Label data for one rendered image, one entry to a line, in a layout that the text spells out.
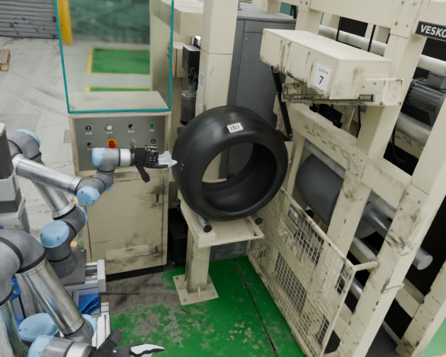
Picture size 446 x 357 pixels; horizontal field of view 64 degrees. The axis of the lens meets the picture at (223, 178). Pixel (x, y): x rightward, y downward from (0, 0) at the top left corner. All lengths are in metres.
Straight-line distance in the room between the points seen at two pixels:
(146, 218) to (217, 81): 1.06
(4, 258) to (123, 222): 1.44
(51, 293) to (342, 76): 1.18
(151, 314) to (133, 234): 0.54
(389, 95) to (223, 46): 0.80
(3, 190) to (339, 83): 1.18
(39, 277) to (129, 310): 1.49
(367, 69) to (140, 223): 1.67
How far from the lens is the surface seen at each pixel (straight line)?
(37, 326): 1.39
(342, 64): 1.37
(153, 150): 1.61
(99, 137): 2.16
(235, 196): 2.00
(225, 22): 1.79
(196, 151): 1.55
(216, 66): 1.82
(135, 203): 2.35
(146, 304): 2.62
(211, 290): 2.69
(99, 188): 1.53
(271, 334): 2.55
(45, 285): 1.18
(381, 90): 1.39
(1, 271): 1.04
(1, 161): 1.27
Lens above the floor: 2.01
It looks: 30 degrees down
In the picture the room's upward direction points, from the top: 7 degrees clockwise
